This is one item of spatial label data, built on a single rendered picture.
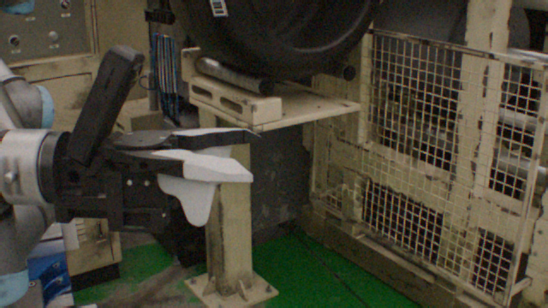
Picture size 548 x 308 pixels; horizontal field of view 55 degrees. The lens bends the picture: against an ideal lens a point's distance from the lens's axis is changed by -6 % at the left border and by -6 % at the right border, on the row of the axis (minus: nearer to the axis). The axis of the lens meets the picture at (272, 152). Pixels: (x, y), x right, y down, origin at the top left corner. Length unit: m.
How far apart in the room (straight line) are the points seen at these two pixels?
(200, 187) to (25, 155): 0.17
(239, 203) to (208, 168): 1.49
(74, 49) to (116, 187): 1.49
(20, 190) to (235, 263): 1.55
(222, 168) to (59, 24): 1.55
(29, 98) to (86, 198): 0.81
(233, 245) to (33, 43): 0.98
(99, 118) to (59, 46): 1.46
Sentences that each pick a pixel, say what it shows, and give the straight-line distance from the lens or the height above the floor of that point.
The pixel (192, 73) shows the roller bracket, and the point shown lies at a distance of 1.67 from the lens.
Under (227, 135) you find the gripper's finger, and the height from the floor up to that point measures 1.06.
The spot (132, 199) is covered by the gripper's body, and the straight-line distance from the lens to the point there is 0.51.
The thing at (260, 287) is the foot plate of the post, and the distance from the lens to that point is 2.15.
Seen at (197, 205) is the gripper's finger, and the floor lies 1.04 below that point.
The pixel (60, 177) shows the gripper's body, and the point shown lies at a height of 1.04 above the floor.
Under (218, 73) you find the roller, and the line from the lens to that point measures 1.55.
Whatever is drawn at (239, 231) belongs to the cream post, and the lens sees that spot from 1.98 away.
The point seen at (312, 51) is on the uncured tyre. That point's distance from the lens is 1.44.
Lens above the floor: 1.24
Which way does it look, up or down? 21 degrees down
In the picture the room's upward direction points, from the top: straight up
